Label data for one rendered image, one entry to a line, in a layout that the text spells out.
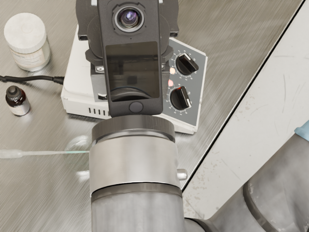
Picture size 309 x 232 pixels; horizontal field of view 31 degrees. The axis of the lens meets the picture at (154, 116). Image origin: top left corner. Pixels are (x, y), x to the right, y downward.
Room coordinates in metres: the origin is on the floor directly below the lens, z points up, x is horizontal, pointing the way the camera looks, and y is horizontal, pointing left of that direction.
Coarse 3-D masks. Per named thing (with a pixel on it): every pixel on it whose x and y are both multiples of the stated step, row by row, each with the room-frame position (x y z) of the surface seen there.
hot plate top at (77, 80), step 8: (72, 48) 0.34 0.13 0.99; (80, 48) 0.34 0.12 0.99; (88, 48) 0.34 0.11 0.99; (72, 56) 0.33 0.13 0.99; (80, 56) 0.33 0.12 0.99; (72, 64) 0.32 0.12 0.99; (80, 64) 0.32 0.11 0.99; (88, 64) 0.32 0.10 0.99; (72, 72) 0.30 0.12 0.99; (80, 72) 0.31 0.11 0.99; (88, 72) 0.31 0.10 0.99; (64, 80) 0.29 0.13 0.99; (72, 80) 0.29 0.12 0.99; (80, 80) 0.29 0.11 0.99; (88, 80) 0.30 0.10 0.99; (64, 88) 0.28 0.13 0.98; (72, 88) 0.28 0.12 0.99; (80, 88) 0.28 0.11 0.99; (88, 88) 0.28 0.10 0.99
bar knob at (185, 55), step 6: (186, 54) 0.37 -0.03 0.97; (180, 60) 0.36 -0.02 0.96; (186, 60) 0.36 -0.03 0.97; (192, 60) 0.37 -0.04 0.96; (180, 66) 0.36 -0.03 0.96; (186, 66) 0.36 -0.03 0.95; (192, 66) 0.36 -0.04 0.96; (198, 66) 0.36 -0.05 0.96; (180, 72) 0.35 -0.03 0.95; (186, 72) 0.35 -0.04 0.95; (192, 72) 0.35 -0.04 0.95
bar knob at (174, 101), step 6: (174, 90) 0.32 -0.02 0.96; (180, 90) 0.31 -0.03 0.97; (174, 96) 0.31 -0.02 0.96; (180, 96) 0.31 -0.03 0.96; (186, 96) 0.31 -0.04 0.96; (174, 102) 0.30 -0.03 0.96; (180, 102) 0.30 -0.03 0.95; (186, 102) 0.30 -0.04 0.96; (180, 108) 0.29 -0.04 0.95; (186, 108) 0.29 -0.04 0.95
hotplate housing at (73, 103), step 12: (192, 48) 0.40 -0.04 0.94; (204, 72) 0.37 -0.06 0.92; (60, 84) 0.31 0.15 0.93; (72, 96) 0.28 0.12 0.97; (84, 96) 0.28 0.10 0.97; (72, 108) 0.27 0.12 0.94; (84, 108) 0.27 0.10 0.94; (96, 108) 0.27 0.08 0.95; (108, 108) 0.27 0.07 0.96; (192, 132) 0.27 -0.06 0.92
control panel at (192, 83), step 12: (180, 48) 0.39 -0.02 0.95; (204, 60) 0.39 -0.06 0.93; (168, 84) 0.32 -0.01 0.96; (180, 84) 0.33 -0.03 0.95; (192, 84) 0.34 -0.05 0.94; (168, 96) 0.31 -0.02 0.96; (192, 96) 0.32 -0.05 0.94; (168, 108) 0.29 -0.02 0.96; (192, 108) 0.30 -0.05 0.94; (180, 120) 0.28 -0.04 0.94; (192, 120) 0.28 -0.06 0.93
